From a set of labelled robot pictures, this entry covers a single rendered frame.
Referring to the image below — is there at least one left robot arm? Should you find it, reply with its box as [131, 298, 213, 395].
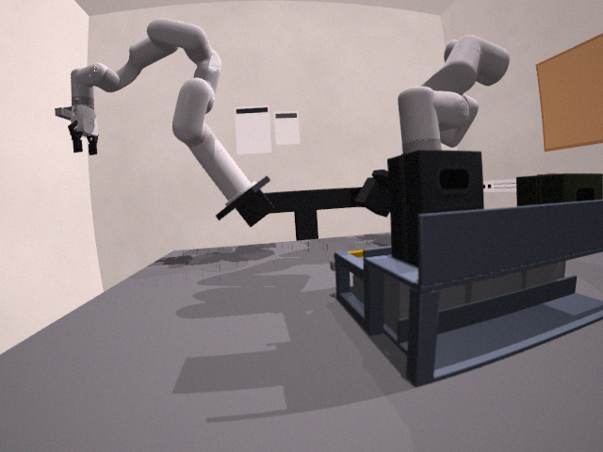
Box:
[398, 35, 510, 153]

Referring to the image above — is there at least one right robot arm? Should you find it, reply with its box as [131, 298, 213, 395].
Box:
[55, 18, 256, 206]

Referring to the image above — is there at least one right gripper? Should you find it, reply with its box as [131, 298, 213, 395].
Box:
[68, 104, 99, 155]

